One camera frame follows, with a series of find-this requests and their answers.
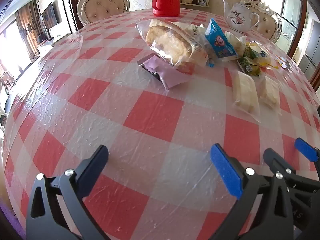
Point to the white floral teapot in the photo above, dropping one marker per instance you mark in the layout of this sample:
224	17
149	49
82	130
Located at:
238	17

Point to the red checkered tablecloth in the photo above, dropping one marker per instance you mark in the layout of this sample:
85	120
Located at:
150	120

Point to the purple snack packet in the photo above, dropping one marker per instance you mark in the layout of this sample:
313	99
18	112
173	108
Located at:
165	73

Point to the cream tufted chair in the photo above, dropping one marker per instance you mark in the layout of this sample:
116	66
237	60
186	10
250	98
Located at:
103	6
268	26

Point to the clear sandwich cake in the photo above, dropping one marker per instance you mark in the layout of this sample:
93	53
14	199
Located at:
245	92
268	92

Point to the green snack packet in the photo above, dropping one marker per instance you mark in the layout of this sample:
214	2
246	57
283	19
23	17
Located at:
247	66
250	52

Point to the small printed box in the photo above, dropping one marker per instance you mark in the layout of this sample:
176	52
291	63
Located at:
204	0

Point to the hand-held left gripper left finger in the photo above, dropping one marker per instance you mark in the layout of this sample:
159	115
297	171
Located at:
93	172

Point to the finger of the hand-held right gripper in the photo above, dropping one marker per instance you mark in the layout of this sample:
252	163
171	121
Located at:
273	158
306	148

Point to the brown patterned curtain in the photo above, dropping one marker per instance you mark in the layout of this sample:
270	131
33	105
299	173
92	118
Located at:
25	27

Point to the large clear bread bag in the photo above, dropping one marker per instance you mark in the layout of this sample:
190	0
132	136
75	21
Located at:
170	45

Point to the white television cabinet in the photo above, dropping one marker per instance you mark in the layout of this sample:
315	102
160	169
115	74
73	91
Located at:
46	42

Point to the blue cartoon snack packet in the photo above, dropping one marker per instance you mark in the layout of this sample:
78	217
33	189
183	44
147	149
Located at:
217	40

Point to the television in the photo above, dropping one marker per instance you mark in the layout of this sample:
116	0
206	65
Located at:
48	17

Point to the brown framed glass door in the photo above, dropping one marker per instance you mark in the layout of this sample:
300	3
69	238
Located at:
292	10

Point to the small clear yellow packet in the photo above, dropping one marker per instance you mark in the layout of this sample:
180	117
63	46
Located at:
283	62

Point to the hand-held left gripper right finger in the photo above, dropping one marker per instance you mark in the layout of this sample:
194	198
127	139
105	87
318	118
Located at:
226	170

